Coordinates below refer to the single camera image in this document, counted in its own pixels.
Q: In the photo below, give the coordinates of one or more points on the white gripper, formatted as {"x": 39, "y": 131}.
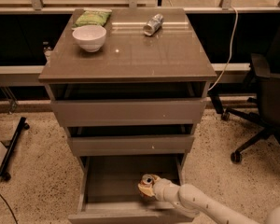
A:
{"x": 160, "y": 189}

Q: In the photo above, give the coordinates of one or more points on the red coke can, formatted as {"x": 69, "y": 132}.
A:
{"x": 147, "y": 181}

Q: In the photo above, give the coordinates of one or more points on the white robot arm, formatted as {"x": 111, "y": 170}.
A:
{"x": 189, "y": 200}

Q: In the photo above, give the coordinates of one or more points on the grey open bottom drawer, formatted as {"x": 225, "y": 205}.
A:
{"x": 110, "y": 194}

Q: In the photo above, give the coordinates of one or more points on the grey middle drawer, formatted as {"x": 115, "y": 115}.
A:
{"x": 130, "y": 145}

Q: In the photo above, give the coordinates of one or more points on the grey drawer cabinet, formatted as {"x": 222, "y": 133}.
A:
{"x": 130, "y": 66}

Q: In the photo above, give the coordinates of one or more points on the grey top drawer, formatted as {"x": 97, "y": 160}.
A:
{"x": 127, "y": 113}

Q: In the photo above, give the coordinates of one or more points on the silver can lying down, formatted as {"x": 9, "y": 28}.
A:
{"x": 153, "y": 25}

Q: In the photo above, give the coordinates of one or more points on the black wheeled stand base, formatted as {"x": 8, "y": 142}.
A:
{"x": 22, "y": 125}

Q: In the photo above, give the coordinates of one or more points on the white ceramic bowl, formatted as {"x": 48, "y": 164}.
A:
{"x": 90, "y": 37}

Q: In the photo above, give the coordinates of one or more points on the black office chair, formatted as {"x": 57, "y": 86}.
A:
{"x": 265, "y": 69}

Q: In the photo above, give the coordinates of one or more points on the green chip bag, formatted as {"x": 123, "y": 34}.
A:
{"x": 92, "y": 17}

